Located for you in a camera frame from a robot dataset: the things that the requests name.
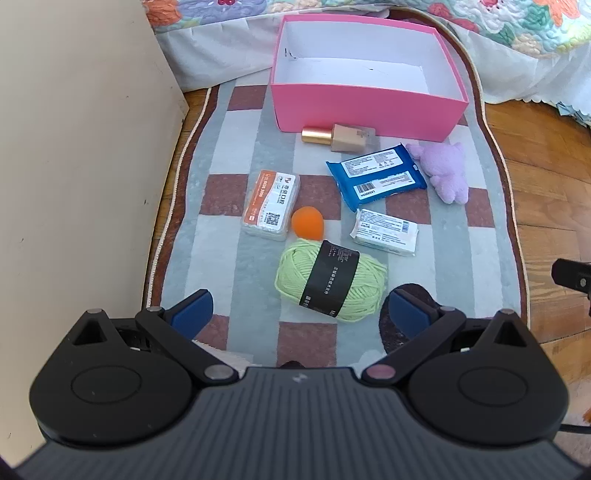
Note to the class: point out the orange and white card box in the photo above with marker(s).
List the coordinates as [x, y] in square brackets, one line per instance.
[270, 203]

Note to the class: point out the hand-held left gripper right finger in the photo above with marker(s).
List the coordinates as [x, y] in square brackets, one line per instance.
[410, 310]

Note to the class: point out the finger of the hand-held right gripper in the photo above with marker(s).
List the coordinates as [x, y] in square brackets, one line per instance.
[572, 274]

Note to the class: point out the checkered rug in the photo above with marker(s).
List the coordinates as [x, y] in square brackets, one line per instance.
[231, 277]

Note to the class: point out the green yarn ball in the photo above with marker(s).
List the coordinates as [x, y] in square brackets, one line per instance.
[295, 272]

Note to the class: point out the purple plush bear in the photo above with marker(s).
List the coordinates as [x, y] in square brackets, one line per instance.
[445, 170]

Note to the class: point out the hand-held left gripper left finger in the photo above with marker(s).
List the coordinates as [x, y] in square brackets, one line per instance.
[194, 310]

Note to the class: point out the pile of papers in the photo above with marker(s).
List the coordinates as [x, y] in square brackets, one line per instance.
[575, 113]

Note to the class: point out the floral quilt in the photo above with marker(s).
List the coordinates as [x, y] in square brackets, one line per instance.
[531, 27]

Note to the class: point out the foundation bottle with gold cap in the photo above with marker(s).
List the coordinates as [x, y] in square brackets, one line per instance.
[346, 137]

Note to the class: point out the pink cardboard box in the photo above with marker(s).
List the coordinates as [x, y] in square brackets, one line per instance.
[360, 110]

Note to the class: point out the cream cabinet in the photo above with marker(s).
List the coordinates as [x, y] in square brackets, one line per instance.
[69, 161]

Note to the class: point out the orange makeup sponge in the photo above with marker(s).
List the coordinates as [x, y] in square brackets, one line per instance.
[307, 224]

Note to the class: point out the blue wet wipes packet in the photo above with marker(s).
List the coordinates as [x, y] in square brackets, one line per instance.
[374, 175]

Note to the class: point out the white tissue packet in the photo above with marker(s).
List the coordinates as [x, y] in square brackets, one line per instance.
[385, 230]

